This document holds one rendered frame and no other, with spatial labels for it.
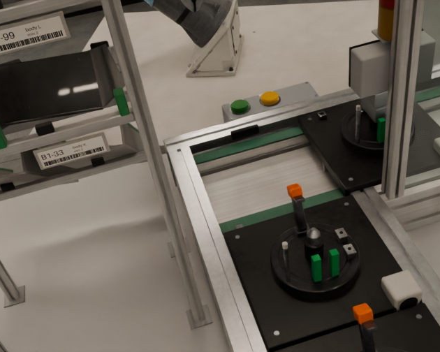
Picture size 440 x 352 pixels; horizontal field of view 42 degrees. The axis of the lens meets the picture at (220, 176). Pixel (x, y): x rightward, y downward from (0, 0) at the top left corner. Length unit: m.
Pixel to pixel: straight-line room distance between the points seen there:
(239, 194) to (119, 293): 0.30
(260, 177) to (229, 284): 0.30
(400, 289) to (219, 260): 0.30
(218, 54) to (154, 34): 0.36
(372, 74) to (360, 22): 0.89
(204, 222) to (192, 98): 0.55
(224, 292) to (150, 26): 1.17
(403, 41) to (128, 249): 0.65
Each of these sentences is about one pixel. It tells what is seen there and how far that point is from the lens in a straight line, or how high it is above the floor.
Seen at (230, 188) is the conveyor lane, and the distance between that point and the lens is 1.16.
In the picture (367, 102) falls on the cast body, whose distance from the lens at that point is 1.12.
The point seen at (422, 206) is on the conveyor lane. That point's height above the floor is 0.92.
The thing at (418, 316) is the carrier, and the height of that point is 0.97.
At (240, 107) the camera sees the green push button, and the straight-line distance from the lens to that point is 1.27.
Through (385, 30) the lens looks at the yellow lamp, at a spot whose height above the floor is 1.28.
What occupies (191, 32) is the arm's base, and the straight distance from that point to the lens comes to 1.60.
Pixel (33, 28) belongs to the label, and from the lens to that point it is 0.65.
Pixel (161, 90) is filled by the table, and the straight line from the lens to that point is 1.59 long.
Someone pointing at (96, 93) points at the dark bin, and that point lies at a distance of 0.74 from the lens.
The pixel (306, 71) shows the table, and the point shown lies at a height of 0.86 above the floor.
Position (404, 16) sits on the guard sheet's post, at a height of 1.31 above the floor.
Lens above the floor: 1.71
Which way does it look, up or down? 42 degrees down
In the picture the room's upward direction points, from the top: 11 degrees counter-clockwise
